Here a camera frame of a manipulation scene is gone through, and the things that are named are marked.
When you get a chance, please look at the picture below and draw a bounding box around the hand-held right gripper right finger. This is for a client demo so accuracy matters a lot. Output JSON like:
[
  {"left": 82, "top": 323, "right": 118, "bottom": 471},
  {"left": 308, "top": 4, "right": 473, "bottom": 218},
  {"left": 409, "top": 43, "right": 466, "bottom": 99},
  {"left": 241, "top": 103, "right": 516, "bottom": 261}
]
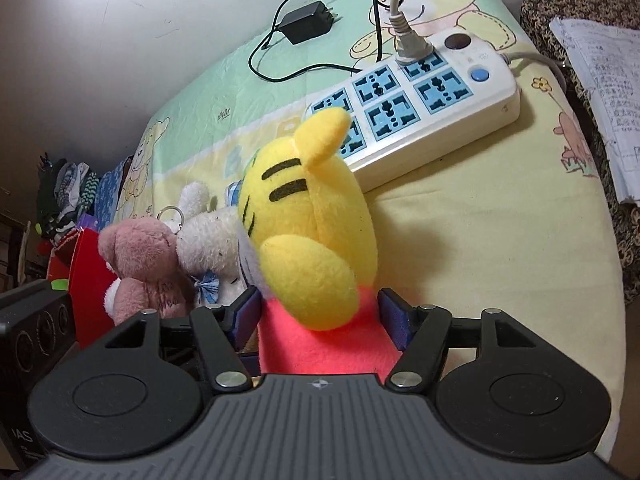
[{"left": 378, "top": 287, "right": 546, "bottom": 394}]

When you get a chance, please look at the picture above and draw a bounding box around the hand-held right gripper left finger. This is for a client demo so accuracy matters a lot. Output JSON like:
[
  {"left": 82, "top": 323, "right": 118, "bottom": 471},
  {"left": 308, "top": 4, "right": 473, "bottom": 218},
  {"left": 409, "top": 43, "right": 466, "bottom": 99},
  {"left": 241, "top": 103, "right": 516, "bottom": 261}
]
[{"left": 91, "top": 285, "right": 263, "bottom": 394}]

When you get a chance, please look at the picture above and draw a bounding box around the red cardboard box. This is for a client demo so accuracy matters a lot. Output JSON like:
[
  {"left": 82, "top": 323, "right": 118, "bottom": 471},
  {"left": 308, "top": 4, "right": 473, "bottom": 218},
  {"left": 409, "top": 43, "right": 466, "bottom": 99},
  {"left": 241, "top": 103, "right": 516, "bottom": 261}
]
[{"left": 66, "top": 227, "right": 122, "bottom": 352}]

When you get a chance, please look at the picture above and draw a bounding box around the white rabbit plush toy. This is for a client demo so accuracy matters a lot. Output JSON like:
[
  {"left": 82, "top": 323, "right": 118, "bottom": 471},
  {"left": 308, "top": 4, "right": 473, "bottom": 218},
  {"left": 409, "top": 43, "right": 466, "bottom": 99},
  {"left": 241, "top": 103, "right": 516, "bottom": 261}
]
[{"left": 160, "top": 181, "right": 260, "bottom": 307}]

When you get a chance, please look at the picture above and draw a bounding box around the yellow tiger plush toy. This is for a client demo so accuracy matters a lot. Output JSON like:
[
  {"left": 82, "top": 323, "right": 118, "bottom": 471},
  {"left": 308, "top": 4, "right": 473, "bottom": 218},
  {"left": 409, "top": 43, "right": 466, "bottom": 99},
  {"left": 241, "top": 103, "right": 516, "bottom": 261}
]
[{"left": 236, "top": 107, "right": 416, "bottom": 381}]

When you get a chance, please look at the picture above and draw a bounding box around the pink bear plush toy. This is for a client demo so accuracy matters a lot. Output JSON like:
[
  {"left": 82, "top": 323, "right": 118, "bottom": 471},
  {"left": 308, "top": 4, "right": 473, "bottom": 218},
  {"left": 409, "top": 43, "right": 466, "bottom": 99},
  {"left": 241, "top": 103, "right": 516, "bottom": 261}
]
[{"left": 97, "top": 217, "right": 197, "bottom": 329}]

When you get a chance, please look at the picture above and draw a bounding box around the pile of folded clothes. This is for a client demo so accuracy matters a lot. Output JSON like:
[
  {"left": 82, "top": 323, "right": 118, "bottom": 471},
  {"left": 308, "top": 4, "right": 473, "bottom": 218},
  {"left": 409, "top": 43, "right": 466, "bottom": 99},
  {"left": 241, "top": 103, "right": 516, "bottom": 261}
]
[{"left": 37, "top": 152, "right": 102, "bottom": 242}]

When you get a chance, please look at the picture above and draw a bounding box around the blue patterned towel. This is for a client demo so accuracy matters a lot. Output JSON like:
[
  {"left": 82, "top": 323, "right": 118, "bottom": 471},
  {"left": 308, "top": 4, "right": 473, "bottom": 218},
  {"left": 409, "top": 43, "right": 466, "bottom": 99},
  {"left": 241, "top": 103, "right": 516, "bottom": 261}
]
[{"left": 94, "top": 156, "right": 134, "bottom": 227}]

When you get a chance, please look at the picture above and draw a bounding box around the white power strip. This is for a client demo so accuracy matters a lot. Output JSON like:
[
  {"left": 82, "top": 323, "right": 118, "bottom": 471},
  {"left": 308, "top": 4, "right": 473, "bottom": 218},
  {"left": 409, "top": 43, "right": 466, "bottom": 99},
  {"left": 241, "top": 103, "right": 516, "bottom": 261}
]
[{"left": 305, "top": 27, "right": 570, "bottom": 194}]

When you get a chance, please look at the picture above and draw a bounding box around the stack of handwritten papers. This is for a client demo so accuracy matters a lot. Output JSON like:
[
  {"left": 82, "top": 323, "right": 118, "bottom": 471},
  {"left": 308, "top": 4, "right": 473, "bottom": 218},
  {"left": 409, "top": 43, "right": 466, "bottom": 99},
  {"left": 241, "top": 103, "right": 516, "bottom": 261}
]
[{"left": 549, "top": 16, "right": 640, "bottom": 206}]

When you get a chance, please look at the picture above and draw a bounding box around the brown patterned cloth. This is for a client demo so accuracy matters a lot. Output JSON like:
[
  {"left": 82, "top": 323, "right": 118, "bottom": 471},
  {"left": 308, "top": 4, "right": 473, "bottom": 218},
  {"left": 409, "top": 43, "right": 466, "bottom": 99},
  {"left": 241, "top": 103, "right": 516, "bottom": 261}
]
[{"left": 519, "top": 0, "right": 640, "bottom": 307}]

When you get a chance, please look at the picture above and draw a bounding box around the grey plug with white cable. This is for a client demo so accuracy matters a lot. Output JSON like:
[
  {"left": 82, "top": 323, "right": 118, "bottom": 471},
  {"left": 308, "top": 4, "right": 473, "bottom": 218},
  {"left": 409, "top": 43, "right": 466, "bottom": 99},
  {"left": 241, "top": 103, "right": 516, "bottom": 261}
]
[{"left": 386, "top": 0, "right": 437, "bottom": 64}]

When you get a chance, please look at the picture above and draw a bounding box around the black power adapter with cable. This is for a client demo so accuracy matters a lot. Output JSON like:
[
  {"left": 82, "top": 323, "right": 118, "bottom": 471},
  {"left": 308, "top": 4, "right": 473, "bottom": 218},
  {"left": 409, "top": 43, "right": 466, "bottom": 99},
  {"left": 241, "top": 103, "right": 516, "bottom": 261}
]
[{"left": 246, "top": 0, "right": 397, "bottom": 84}]

